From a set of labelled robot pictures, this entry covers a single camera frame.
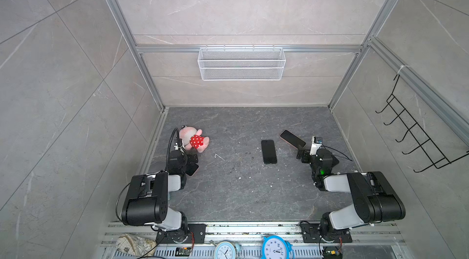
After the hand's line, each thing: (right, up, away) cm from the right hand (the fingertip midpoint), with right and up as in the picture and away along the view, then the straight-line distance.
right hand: (310, 146), depth 93 cm
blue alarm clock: (-23, -36, -24) cm, 49 cm away
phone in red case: (-6, +2, +11) cm, 13 cm away
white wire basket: (-36, +45, +7) cm, 58 cm away
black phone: (-20, -7, +6) cm, 22 cm away
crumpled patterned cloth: (-78, -35, -25) cm, 89 cm away
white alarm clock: (-43, -36, -26) cm, 61 cm away
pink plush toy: (-63, +4, +4) cm, 64 cm away
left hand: (-65, -1, +1) cm, 65 cm away
